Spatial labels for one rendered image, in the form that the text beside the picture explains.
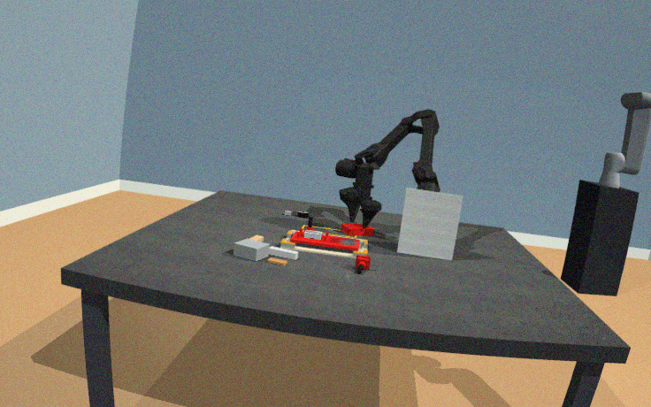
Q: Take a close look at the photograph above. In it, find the orange flat bar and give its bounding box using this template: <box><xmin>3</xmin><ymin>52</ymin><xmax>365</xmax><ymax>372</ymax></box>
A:
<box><xmin>267</xmin><ymin>257</ymin><xmax>287</xmax><ymax>265</ymax></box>

